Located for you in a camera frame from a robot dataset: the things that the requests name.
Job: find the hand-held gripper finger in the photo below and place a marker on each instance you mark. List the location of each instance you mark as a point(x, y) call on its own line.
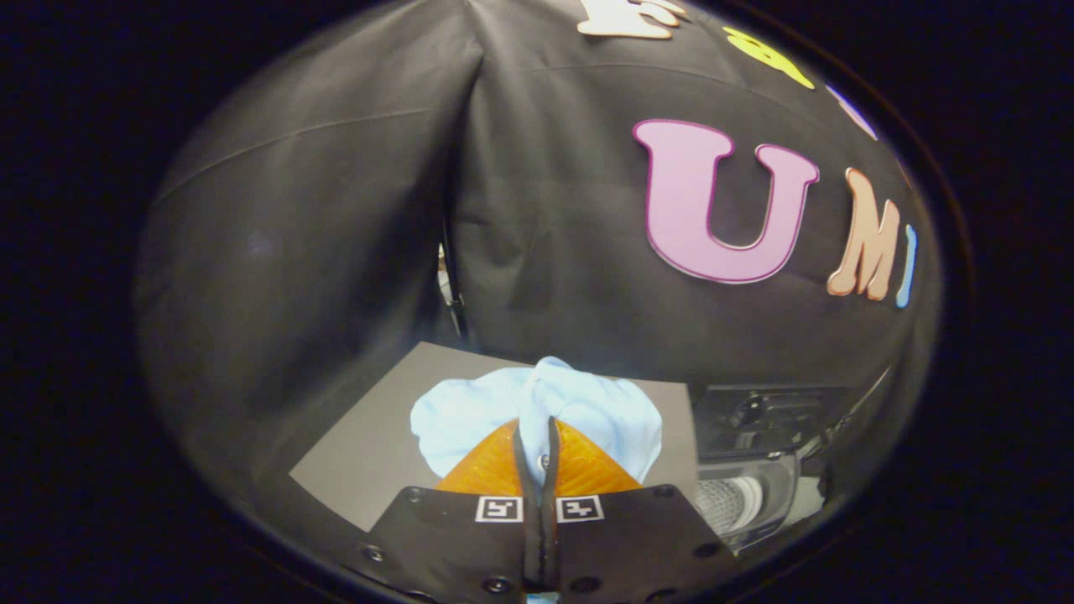
point(550, 537)
point(530, 537)

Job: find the dark grey washing machine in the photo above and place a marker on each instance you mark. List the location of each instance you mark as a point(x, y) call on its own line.
point(738, 503)

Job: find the grey and beige cabinet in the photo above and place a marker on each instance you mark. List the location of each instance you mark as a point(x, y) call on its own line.
point(369, 445)

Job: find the light blue garment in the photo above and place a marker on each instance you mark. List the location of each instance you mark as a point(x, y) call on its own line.
point(470, 419)

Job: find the black backdrop cloth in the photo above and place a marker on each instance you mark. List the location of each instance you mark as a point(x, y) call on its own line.
point(545, 252)

